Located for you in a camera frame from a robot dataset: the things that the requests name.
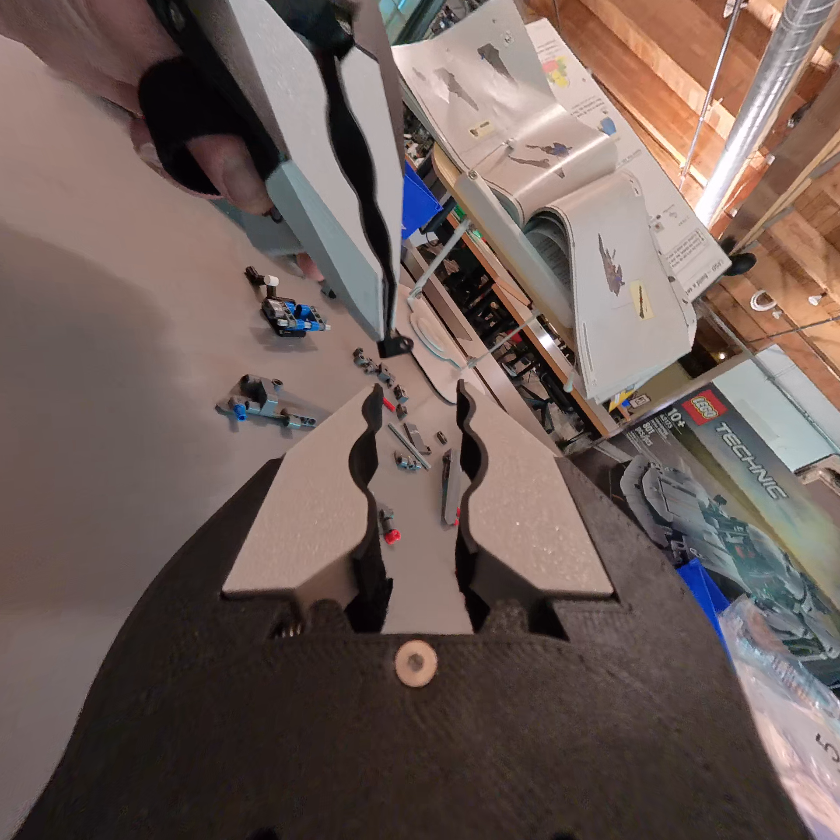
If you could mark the lego set box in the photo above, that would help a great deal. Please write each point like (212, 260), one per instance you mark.
(722, 492)

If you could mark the grey plate with two connectors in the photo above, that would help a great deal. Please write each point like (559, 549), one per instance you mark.
(407, 462)

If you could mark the black lego connector with hole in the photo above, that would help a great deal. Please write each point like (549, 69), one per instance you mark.
(394, 345)

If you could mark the grey wedge lego assembly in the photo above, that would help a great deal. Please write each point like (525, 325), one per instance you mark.
(259, 400)

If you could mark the dark grey flat lego panel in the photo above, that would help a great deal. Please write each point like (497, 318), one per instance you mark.
(418, 438)

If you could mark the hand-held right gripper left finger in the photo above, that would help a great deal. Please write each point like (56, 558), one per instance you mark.
(302, 525)

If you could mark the clear plastic bags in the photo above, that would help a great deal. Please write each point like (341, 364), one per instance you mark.
(787, 722)

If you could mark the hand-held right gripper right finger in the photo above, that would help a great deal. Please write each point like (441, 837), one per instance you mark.
(538, 525)

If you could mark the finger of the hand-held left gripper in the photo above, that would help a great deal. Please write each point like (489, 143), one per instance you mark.
(289, 98)
(384, 131)

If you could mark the blue plastic bin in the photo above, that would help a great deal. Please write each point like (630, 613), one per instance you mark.
(420, 203)
(705, 597)

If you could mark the blue and grey lego assembly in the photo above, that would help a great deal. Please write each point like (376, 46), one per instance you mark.
(292, 312)

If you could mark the silver ventilation duct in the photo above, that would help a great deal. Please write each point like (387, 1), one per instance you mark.
(768, 98)

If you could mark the lego instruction booklet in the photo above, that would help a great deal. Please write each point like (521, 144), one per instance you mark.
(623, 249)

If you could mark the light grey lego axle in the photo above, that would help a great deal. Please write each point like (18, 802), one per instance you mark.
(408, 446)

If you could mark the grey connector with red pin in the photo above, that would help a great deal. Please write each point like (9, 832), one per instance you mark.
(388, 522)

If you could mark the person's left hand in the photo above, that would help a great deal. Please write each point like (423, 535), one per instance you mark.
(79, 39)

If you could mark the white book stand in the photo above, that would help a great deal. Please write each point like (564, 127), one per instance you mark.
(505, 223)

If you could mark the dark grey lego connector cluster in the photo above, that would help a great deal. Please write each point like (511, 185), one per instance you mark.
(380, 374)

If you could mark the white printed paper sheet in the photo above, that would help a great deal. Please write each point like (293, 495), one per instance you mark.
(702, 256)

